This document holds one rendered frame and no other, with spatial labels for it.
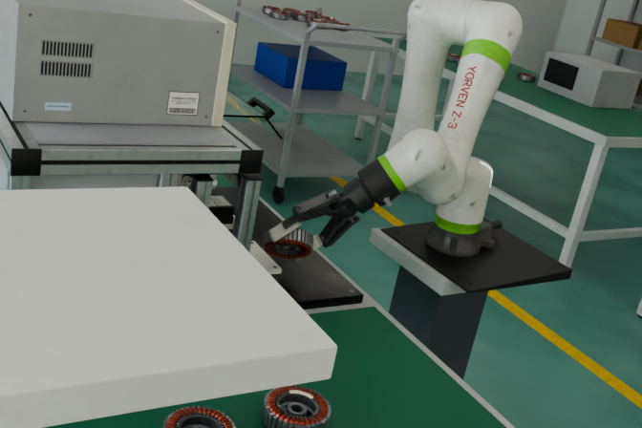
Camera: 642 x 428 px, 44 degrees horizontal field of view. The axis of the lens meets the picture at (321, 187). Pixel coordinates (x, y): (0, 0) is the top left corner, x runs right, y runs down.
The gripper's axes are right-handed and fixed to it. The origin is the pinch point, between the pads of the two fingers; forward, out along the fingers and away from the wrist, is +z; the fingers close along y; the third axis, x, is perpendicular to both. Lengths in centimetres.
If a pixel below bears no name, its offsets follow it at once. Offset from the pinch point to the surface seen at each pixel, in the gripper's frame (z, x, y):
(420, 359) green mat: -11.2, -35.9, 6.8
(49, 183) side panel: 19, 0, -56
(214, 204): 8.0, 9.7, -13.7
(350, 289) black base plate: -4.5, -11.6, 12.2
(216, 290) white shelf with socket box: -9, -53, -84
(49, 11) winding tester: 4, 22, -67
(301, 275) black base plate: 3.1, -3.7, 8.5
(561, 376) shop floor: -34, -9, 180
